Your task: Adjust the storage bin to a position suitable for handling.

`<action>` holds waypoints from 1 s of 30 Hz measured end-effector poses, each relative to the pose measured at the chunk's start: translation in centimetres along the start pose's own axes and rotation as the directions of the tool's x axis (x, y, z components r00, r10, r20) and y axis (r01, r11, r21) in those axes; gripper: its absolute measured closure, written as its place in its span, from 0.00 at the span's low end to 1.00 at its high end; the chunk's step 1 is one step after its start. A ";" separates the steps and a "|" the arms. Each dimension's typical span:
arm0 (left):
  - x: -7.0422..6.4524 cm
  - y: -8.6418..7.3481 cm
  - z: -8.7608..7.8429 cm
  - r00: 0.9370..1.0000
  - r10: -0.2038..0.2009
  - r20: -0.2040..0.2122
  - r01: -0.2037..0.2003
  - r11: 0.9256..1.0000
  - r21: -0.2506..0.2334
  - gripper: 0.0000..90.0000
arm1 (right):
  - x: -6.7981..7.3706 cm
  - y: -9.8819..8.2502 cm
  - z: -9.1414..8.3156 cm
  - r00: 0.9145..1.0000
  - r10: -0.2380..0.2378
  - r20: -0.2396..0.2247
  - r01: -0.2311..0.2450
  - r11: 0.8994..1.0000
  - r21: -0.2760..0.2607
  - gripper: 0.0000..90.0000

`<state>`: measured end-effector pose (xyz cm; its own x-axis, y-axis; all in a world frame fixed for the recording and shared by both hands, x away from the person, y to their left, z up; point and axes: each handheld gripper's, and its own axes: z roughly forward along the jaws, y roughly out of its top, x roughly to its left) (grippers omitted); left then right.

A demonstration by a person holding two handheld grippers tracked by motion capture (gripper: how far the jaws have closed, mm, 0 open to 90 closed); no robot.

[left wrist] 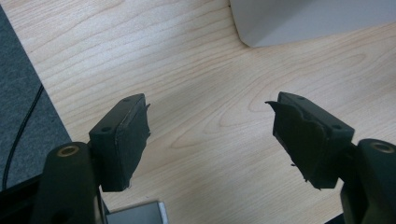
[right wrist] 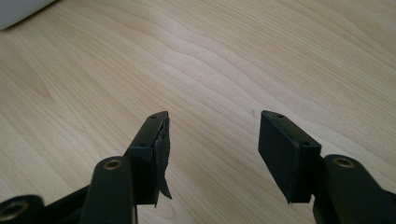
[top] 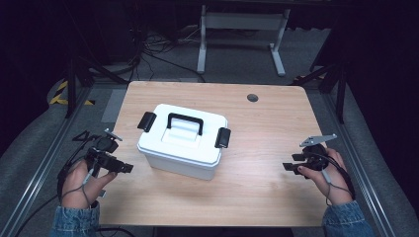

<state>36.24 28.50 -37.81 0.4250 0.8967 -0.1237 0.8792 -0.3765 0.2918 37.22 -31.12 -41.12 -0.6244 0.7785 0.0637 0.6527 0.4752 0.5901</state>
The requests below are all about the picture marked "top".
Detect bundle of black floor cables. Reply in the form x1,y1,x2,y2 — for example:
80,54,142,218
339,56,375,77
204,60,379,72
129,19,207,84

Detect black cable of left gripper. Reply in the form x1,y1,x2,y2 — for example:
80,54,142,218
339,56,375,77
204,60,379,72
12,157,88,237

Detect grey metal table frame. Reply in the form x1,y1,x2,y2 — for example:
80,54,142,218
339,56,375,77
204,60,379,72
196,4,292,78

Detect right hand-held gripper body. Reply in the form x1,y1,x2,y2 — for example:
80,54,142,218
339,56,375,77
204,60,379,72
297,132,339,172

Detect white storage box black handle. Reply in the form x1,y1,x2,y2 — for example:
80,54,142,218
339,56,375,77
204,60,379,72
136,103,232,182

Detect person's right hand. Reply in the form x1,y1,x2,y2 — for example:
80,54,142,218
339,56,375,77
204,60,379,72
296,147,354,206

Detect thin grey cable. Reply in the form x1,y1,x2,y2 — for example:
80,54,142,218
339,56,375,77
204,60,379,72
320,168,354,207
59,166,97,207

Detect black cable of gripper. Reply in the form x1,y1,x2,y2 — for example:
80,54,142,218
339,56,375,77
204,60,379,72
12,157,88,237
314,151,358,201

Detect person's left hand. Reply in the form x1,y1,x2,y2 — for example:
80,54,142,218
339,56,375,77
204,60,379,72
60,159,119,209

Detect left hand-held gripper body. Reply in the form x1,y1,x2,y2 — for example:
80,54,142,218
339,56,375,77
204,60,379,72
72,127,125,179

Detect black tripod stand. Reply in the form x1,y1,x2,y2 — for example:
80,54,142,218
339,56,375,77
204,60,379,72
63,55,130,119
291,58,351,125

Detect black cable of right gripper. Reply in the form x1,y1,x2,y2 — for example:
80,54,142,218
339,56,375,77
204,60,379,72
314,151,358,201

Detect yellow black floor tape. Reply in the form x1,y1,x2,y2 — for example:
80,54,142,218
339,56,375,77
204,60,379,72
48,80,97,107

